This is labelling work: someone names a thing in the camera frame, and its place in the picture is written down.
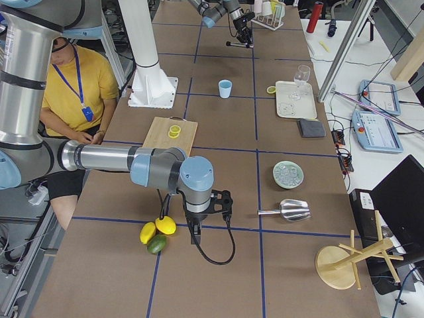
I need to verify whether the bamboo cutting board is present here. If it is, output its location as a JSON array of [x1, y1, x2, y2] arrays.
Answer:
[[142, 117, 198, 156]]

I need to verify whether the person in yellow shirt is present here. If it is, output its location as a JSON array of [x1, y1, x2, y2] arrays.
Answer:
[[38, 36, 120, 231]]

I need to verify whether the yellow cup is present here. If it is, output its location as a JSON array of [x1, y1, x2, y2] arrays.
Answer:
[[271, 0, 286, 19]]

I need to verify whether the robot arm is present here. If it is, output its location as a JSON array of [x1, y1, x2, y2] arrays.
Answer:
[[188, 0, 255, 48], [1, 1, 213, 228]]

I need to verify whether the light blue cup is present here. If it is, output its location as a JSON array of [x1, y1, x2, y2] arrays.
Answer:
[[218, 79, 233, 99]]

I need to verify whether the clear wine glass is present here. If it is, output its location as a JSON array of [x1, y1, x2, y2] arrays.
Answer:
[[291, 65, 311, 100]]

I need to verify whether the steel ice scoop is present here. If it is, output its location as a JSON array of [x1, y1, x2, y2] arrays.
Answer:
[[257, 199, 311, 222]]

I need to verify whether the green bowl of ice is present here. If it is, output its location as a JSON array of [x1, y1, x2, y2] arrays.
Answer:
[[272, 161, 304, 189]]

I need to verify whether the cream bear tray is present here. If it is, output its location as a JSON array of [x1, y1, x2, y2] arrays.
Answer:
[[275, 81, 317, 120]]

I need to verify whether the red bottle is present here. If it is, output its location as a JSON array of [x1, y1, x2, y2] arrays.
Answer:
[[306, 1, 324, 34]]

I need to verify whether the yellow plastic spoon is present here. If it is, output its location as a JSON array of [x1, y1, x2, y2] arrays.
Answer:
[[319, 41, 331, 53]]

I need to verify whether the black computer monitor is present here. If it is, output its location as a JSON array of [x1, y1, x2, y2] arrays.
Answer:
[[349, 154, 423, 276]]

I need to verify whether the grey folded cloth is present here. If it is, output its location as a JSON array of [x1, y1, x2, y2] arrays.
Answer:
[[297, 119, 326, 138]]

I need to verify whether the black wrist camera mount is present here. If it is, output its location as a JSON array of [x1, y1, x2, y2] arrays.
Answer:
[[209, 189, 233, 227]]

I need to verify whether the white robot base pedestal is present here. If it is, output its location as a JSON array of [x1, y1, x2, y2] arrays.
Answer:
[[119, 0, 178, 109]]

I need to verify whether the aluminium frame post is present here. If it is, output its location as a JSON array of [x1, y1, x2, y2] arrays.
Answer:
[[317, 0, 376, 103]]

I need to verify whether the white wire cup rack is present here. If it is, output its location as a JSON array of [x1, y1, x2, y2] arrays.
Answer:
[[252, 14, 285, 30]]

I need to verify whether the green lime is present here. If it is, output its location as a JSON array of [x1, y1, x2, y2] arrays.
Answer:
[[147, 235, 167, 254]]

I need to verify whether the steel muddler black tip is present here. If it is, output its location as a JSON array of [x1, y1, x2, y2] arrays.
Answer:
[[226, 41, 253, 49]]

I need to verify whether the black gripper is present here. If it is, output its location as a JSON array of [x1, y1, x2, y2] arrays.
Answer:
[[185, 210, 211, 245], [233, 18, 254, 48]]

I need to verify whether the blue teach pendant far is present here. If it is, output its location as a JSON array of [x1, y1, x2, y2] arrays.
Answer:
[[358, 79, 401, 116]]

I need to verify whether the yellow lemon slice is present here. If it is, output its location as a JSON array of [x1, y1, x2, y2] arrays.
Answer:
[[168, 125, 182, 138]]

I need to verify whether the wooden mug tree stand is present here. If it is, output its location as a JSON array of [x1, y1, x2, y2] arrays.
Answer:
[[315, 210, 403, 290]]

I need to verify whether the blue teach pendant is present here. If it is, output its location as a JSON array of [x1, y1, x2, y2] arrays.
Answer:
[[358, 79, 401, 116], [352, 111, 403, 154]]

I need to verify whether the white cup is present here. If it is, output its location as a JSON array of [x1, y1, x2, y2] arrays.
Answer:
[[253, 0, 272, 16]]

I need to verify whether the blue teach pendant near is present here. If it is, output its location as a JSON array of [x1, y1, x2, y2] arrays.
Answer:
[[352, 111, 403, 154]]

